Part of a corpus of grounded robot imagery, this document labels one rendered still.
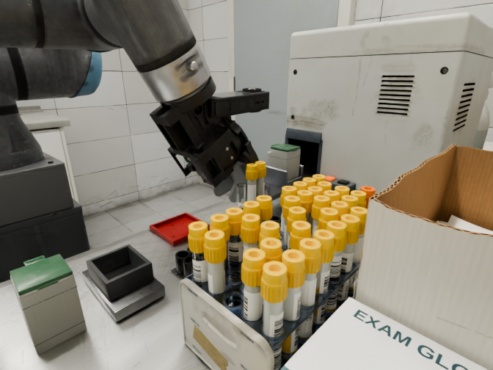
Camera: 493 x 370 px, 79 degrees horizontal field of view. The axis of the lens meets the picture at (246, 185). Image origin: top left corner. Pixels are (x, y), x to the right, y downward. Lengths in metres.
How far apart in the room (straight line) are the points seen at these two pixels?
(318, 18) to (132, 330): 1.96
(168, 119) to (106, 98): 2.36
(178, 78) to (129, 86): 2.44
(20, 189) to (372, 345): 0.54
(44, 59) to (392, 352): 0.62
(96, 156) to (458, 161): 2.55
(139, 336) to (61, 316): 0.07
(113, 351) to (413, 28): 0.52
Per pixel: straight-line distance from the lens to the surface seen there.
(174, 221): 0.50
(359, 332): 0.23
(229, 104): 0.40
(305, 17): 2.14
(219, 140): 0.38
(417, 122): 0.50
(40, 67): 0.64
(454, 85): 0.49
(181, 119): 0.37
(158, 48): 0.34
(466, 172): 0.44
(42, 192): 0.61
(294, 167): 0.54
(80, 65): 0.66
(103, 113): 2.70
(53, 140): 1.98
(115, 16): 0.34
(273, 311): 0.20
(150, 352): 0.31
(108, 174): 2.79
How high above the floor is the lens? 1.10
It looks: 20 degrees down
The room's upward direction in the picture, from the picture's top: straight up
